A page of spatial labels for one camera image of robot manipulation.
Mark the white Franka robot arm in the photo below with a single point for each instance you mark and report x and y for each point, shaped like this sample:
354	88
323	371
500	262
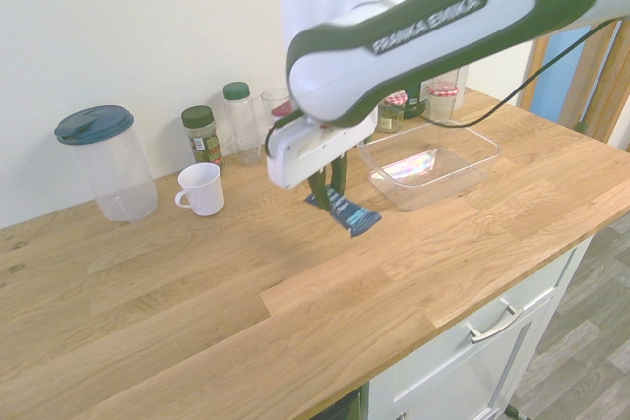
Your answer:
423	31

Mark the clear plastic food container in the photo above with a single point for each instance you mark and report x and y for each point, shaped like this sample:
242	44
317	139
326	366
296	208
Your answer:
433	164

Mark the spice jar with dark lid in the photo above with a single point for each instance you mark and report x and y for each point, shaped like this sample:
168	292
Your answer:
204	139

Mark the dark glass bottle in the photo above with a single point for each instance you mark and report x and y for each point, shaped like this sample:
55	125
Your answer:
415	98

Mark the tall clear glass jar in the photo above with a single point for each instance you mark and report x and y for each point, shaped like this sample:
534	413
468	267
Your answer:
460	83

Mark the wooden door frame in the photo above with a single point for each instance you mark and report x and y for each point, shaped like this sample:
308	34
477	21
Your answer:
605	90

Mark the clear drinking glass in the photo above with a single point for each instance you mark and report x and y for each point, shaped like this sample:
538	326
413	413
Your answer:
275	100

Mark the white ceramic mug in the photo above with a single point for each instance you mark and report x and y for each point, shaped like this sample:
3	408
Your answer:
202	191

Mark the tall clear jar green lid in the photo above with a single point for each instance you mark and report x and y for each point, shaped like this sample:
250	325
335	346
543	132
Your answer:
242	125

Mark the white kitchen cabinet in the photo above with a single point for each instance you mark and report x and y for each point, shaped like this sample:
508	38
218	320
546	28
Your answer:
482	351

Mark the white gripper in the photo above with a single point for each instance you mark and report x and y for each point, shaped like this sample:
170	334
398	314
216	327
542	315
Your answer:
305	154

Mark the blue protein bar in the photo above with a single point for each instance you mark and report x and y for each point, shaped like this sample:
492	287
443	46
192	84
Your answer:
354	216

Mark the clear pitcher with teal lid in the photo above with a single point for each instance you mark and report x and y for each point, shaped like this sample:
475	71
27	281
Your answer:
113	164

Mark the jam jar red checked lid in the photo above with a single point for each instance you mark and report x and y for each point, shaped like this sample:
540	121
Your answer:
441	101
392	115

